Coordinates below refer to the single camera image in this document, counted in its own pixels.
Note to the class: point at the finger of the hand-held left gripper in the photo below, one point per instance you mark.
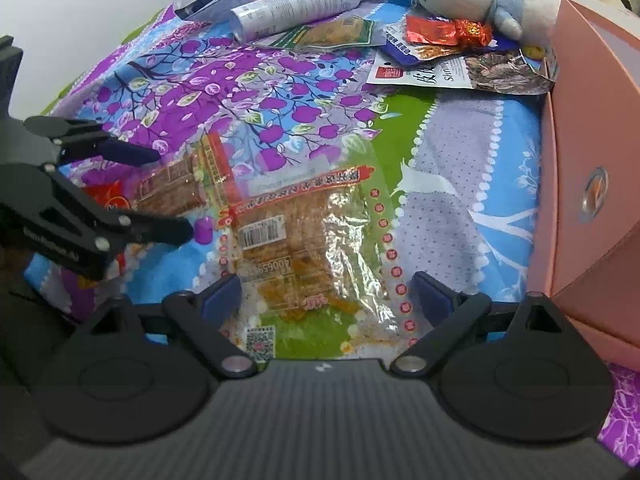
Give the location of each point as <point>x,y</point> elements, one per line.
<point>150,230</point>
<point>125,151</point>

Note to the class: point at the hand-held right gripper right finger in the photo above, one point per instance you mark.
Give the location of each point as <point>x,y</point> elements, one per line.
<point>432,299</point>

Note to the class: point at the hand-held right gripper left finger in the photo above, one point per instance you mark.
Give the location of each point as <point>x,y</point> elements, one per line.
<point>222,299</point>

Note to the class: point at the clear cracker snack packet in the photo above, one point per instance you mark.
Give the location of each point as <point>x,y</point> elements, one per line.
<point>170,185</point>
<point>300,240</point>

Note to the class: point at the pink cardboard box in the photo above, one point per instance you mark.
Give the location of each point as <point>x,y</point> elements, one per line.
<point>600,135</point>

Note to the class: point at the red foil snack packet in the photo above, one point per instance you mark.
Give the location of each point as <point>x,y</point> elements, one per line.
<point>430,32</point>

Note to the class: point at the purple floral printed blanket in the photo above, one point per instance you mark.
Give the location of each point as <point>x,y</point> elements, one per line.
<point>475,160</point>

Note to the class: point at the white brown snack bag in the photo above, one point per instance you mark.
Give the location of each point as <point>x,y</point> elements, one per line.
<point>450,76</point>

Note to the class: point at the white spray can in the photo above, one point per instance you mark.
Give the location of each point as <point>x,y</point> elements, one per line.
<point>295,5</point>

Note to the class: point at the green yellow snack packet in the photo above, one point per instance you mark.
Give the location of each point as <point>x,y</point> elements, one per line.
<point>330,32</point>

